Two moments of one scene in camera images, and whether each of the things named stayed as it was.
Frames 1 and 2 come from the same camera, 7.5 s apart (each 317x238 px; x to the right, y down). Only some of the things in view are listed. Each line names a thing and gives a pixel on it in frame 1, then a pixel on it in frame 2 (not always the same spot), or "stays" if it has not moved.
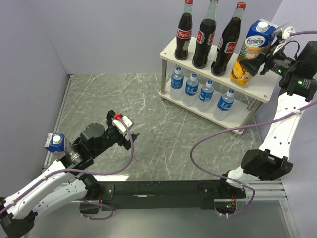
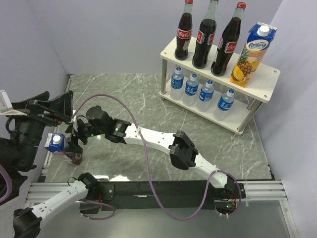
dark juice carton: [55, 142] stays
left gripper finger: [110, 114] to [22, 104]
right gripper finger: [252, 65] to [73, 147]
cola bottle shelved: [228, 42] stays
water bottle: [177, 84] stays
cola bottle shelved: [184, 32] stays
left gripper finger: [134, 137] to [63, 106]
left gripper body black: [113, 136] to [34, 122]
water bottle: [224, 105] stays
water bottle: [205, 95] stays
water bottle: [190, 90] stays
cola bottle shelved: [206, 35] stays
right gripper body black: [276, 61] to [85, 130]
